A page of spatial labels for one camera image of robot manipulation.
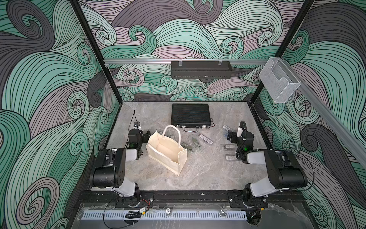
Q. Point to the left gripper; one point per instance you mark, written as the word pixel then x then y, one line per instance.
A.
pixel 144 136

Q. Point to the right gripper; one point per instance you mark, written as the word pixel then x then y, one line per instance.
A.
pixel 232 136

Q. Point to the clear compass case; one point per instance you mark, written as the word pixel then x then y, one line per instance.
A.
pixel 228 146
pixel 231 158

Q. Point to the cream canvas tote bag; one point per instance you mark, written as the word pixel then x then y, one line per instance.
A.
pixel 168 152

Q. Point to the white label compass case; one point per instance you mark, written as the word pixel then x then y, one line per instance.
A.
pixel 206 139

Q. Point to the green label compass case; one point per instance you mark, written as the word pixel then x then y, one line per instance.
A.
pixel 196 142

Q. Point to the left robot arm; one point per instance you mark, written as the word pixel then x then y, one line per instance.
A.
pixel 109 173

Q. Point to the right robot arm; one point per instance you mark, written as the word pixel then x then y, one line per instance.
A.
pixel 283 170

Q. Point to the black metal briefcase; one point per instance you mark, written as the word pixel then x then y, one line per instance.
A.
pixel 191 116

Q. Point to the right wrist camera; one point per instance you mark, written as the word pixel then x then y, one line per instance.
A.
pixel 239 132

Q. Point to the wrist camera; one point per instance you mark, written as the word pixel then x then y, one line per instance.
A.
pixel 239 132
pixel 136 125

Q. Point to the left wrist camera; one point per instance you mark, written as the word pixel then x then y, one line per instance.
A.
pixel 136 125

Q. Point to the clear acrylic wall holder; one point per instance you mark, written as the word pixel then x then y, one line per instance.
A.
pixel 279 79

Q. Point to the white slotted cable duct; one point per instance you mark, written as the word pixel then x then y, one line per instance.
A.
pixel 162 215

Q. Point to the aluminium rail back wall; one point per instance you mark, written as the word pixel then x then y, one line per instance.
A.
pixel 144 61

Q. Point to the aluminium rail wall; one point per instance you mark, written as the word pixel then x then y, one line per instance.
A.
pixel 144 61
pixel 335 102

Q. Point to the black wall shelf tray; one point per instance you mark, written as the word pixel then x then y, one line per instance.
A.
pixel 201 70

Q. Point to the aluminium rail right wall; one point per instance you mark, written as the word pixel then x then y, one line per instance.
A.
pixel 335 102

